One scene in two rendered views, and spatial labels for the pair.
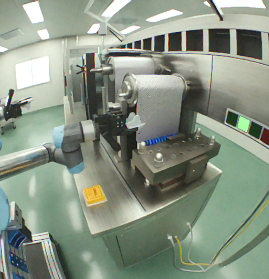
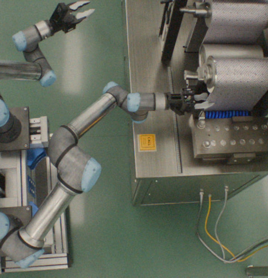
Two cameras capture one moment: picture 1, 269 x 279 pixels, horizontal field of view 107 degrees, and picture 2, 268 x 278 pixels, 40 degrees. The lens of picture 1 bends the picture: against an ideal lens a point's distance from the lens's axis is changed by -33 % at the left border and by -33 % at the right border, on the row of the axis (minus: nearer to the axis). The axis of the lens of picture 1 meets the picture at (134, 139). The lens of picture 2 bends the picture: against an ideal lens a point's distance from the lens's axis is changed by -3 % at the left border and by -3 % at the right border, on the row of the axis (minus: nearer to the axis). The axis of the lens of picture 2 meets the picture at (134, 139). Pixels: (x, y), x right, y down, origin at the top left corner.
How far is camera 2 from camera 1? 1.21 m
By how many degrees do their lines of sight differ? 43
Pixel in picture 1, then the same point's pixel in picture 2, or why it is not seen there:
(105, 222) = (149, 171)
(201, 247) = (240, 226)
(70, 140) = (143, 110)
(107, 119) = (178, 101)
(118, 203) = (164, 156)
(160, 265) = (181, 220)
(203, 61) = not seen: outside the picture
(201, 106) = not seen: outside the picture
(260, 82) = not seen: outside the picture
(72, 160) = (139, 118)
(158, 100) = (234, 92)
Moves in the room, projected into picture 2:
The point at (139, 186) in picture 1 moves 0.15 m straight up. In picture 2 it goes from (187, 146) to (194, 135)
